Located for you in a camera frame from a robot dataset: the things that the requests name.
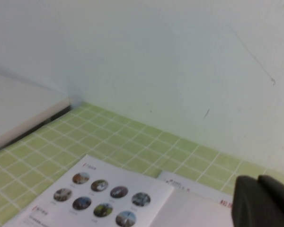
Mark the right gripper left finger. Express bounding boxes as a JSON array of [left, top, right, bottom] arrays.
[[231, 175, 281, 227]]

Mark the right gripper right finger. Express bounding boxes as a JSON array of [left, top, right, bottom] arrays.
[[257, 174, 284, 227]]

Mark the white product booklet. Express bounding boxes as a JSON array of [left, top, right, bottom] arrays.
[[2, 154, 235, 227]]

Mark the white brochure with red title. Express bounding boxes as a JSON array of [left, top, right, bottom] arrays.
[[157, 170, 236, 209]]

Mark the green checkered tablecloth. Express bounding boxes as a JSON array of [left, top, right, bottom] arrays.
[[0, 101, 284, 227]]

